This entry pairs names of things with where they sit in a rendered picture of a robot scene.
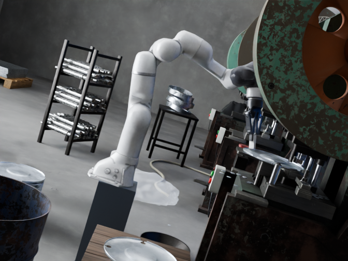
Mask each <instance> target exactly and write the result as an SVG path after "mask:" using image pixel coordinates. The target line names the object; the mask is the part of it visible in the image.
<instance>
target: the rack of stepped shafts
mask: <svg viewBox="0 0 348 261"><path fill-rule="evenodd" d="M68 46H69V47H73V48H77V49H81V50H85V51H89V54H88V58H87V61H86V62H85V61H79V60H73V59H67V58H65V55H66V52H67V48H68ZM98 52H99V51H98V50H95V47H92V46H91V47H90V49H89V48H85V47H81V46H77V45H73V44H70V43H69V40H66V39H65V41H64V45H63V48H62V52H61V56H60V60H59V63H58V66H55V68H56V69H57V70H56V73H55V77H54V81H53V85H52V88H51V92H50V96H49V99H48V103H47V107H46V110H45V114H44V117H43V121H41V122H40V123H41V128H40V132H39V135H38V139H37V142H39V143H41V142H42V138H43V135H44V132H45V130H54V131H56V132H58V133H60V134H63V135H65V139H64V141H68V144H67V147H66V151H65V155H69V154H70V150H71V146H72V143H73V142H84V141H93V144H92V148H91V152H92V153H94V152H95V149H96V146H97V142H98V139H99V135H100V131H101V129H102V125H103V122H104V118H105V115H106V112H107V108H108V105H109V101H110V98H111V94H112V91H113V87H114V84H115V81H116V78H117V74H118V71H119V68H120V64H121V60H122V56H118V58H116V57H112V56H108V55H104V54H99V53H98ZM98 56H99V57H103V58H107V59H111V60H115V61H117V63H116V65H115V69H114V72H113V76H109V75H112V72H111V71H108V70H105V69H104V68H102V67H99V66H96V65H95V63H96V59H97V57H98ZM64 61H67V62H68V63H64ZM62 66H65V67H62ZM60 75H65V76H72V77H76V78H79V79H81V82H80V86H79V88H73V87H67V86H66V87H62V86H57V84H58V81H59V77H60ZM107 79H109V80H111V81H109V80H107ZM92 82H94V83H92ZM89 85H91V86H98V87H104V88H109V90H108V93H107V97H106V100H105V99H102V98H100V97H97V95H94V94H91V93H89V92H87V91H88V88H89ZM56 88H58V89H60V90H61V91H59V92H58V91H56ZM55 93H56V94H59V95H55ZM52 103H63V104H66V105H68V106H71V107H73V110H72V114H71V115H70V114H64V113H59V112H58V113H57V114H52V113H50V110H51V106H52ZM103 103H104V104H103ZM81 114H99V115H101V116H100V120H99V124H98V127H97V130H95V129H96V126H95V125H93V124H90V123H89V122H87V121H85V120H82V119H80V115H81ZM49 115H50V116H52V117H53V118H48V117H49ZM47 121H50V123H49V122H47Z"/></svg>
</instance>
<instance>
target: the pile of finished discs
mask: <svg viewBox="0 0 348 261"><path fill-rule="evenodd" d="M141 242H142V241H141V239H138V238H133V237H113V238H110V239H108V240H107V241H106V242H105V244H104V251H105V253H106V254H107V256H108V257H109V258H110V259H111V260H113V261H177V260H176V259H175V257H174V256H173V255H172V254H171V253H169V252H168V251H167V250H165V249H163V248H162V247H160V246H158V245H156V244H154V243H151V242H148V241H147V242H144V243H145V244H142V243H141ZM106 245H109V246H111V248H108V247H106Z"/></svg>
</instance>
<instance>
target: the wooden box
mask: <svg viewBox="0 0 348 261"><path fill-rule="evenodd" d="M113 237H133V238H138V239H141V241H142V242H141V243H142V244H145V243H144V242H147V241H148V242H151V243H154V244H156V245H158V246H160V247H162V248H163V249H165V250H167V251H168V252H169V253H171V254H172V255H173V256H174V257H175V259H176V260H177V261H191V258H190V252H189V251H186V250H183V249H179V248H175V247H173V246H169V245H166V244H163V243H159V242H156V241H153V240H149V239H146V238H142V237H139V236H135V235H132V234H128V233H125V232H122V231H119V230H116V229H112V228H109V227H106V226H102V225H98V224H97V226H96V228H95V230H94V233H93V235H92V238H91V240H90V242H89V244H88V247H87V249H86V251H85V253H84V256H83V258H82V260H81V261H113V260H111V259H110V258H109V257H108V256H107V254H106V253H105V251H104V244H105V242H106V241H107V240H108V239H110V238H113Z"/></svg>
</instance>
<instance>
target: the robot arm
mask: <svg viewBox="0 0 348 261"><path fill-rule="evenodd" d="M181 54H182V55H185V56H186V57H188V58H189V59H190V60H192V61H194V62H195V63H197V64H199V65H200V66H201V67H203V68H204V69H205V70H207V71H208V72H209V73H211V74H212V75H214V76H215V77H216V78H218V79H219V80H220V82H221V83H222V84H223V86H224V87H226V88H227V89H230V90H234V89H236V88H239V87H241V86H246V88H247V89H246V94H244V96H246V98H248V99H249V100H248V102H247V107H248V108H249V109H248V112H245V113H244V114H245V120H246V132H247V133H248V134H250V137H249V149H255V148H256V135H258V134H259V133H260V128H261V125H262V120H263V118H264V116H263V115H261V111H260V109H261V108H262V107H263V101H262V99H263V97H262V95H261V93H260V90H259V88H258V85H257V81H256V78H255V73H254V66H253V62H250V63H248V64H246V65H243V66H238V67H236V68H233V69H226V68H225V67H224V66H222V65H221V64H219V63H218V62H216V61H215V60H214V59H213V49H212V46H211V45H210V44H209V43H208V42H206V41H205V40H203V39H202V38H200V37H198V36H197V35H195V34H193V33H190V32H187V31H180V32H179V33H178V34H177V35H176V37H175V38H174V39H167V38H162V39H159V40H157V41H155V42H154V44H153V45H152V46H151V48H150V50H149V51H142V52H139V53H138V54H137V55H136V58H135V61H134V65H133V70H132V80H131V85H130V94H129V102H128V111H127V119H126V122H125V125H124V128H123V131H122V134H121V138H120V141H119V144H118V148H117V150H115V151H112V152H111V155H110V157H108V158H106V159H103V160H100V161H99V162H98V163H97V164H96V165H95V167H94V168H92V169H90V170H89V171H88V175H89V177H91V178H94V179H97V180H100V181H103V182H106V183H109V184H111V185H114V186H117V187H131V186H133V182H134V175H135V170H136V167H137V164H138V161H139V154H140V151H141V148H142V144H143V141H144V138H145V136H146V133H147V131H148V128H149V125H150V122H151V118H152V117H151V105H152V99H153V94H154V86H155V77H156V70H157V66H158V65H159V63H163V62H171V61H173V60H175V59H176V58H177V57H178V56H179V55H181ZM263 100H264V99H263Z"/></svg>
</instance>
